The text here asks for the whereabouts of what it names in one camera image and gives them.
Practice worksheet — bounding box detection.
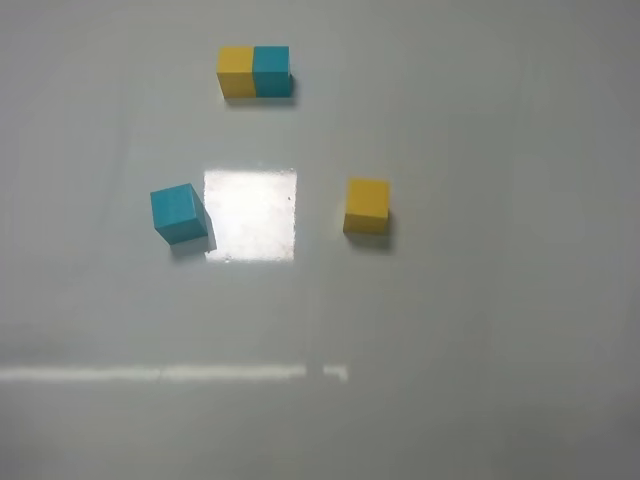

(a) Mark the teal template cube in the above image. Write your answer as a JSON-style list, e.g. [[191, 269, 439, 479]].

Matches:
[[252, 46, 292, 98]]

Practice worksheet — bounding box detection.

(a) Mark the yellow template cube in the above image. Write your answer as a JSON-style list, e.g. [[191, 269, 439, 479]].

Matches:
[[216, 46, 257, 100]]

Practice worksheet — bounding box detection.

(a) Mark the teal loose cube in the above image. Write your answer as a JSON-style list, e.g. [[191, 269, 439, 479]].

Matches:
[[150, 183, 208, 245]]

